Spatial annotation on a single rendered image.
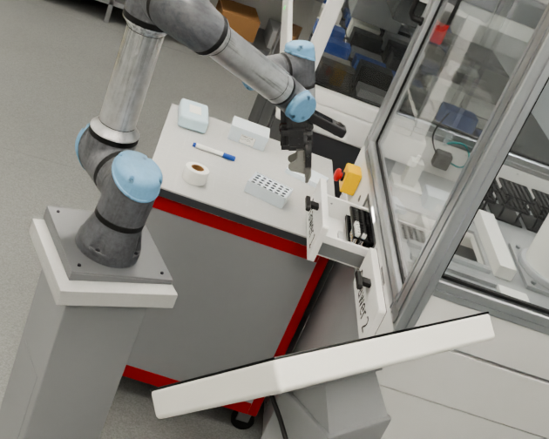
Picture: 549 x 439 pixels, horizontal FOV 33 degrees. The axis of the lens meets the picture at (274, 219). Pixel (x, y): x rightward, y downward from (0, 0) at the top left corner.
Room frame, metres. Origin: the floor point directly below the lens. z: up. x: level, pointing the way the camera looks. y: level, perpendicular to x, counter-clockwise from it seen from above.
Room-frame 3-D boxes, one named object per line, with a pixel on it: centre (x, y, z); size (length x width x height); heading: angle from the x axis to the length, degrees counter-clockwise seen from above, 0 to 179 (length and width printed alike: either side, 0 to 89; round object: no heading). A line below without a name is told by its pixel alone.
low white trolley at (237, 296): (2.60, 0.13, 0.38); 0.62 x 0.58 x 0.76; 9
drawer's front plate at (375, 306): (1.93, -0.28, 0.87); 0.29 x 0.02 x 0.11; 9
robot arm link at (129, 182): (1.82, 0.33, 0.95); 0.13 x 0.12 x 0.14; 44
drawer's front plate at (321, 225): (2.22, -0.10, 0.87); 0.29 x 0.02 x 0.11; 9
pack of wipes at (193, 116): (2.78, 0.38, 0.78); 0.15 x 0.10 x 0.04; 15
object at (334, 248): (2.26, -0.31, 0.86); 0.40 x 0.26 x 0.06; 99
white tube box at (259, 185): (2.47, 0.05, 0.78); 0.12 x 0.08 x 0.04; 84
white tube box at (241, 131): (2.81, 0.19, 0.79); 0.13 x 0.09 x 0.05; 98
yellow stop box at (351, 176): (2.57, -0.16, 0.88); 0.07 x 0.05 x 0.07; 9
